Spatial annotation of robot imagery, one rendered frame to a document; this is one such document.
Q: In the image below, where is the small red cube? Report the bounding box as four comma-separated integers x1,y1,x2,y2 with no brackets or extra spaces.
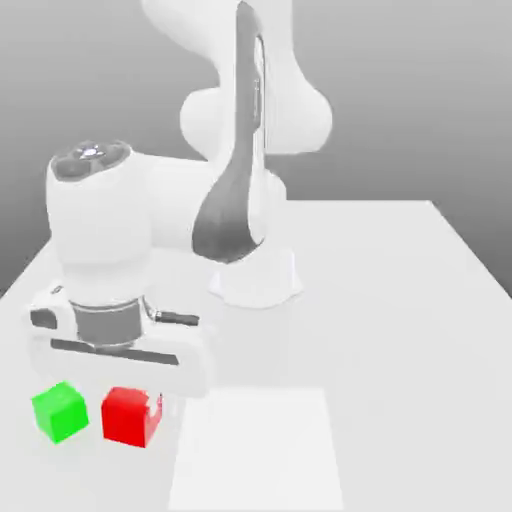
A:
100,386,164,448

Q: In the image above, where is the small green cube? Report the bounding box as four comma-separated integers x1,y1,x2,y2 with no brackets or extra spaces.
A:
30,380,91,445

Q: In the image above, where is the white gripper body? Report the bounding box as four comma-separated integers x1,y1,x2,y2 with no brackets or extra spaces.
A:
28,322,217,400

